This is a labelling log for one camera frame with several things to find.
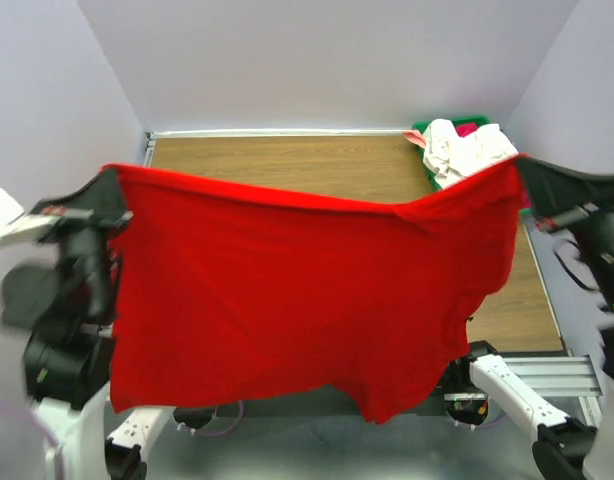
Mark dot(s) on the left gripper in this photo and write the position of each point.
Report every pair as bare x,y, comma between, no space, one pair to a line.
98,203

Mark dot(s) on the white t-shirt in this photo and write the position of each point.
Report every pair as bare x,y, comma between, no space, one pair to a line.
440,135

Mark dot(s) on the red t-shirt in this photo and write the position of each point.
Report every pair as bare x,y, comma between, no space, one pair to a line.
234,292

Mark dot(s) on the magenta t-shirt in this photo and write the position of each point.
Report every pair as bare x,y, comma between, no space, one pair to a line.
480,144

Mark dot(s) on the green plastic bin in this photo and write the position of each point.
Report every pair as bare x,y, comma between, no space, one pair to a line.
454,149

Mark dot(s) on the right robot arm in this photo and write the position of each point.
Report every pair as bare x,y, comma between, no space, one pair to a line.
562,446

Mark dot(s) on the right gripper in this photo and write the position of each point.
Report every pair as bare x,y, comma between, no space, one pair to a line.
552,189

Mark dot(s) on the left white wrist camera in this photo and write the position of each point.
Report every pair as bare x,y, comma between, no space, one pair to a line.
17,226

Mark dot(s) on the light pink cloth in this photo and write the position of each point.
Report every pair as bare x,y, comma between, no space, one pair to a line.
415,137

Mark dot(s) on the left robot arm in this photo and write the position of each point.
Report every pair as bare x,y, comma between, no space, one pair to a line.
68,386

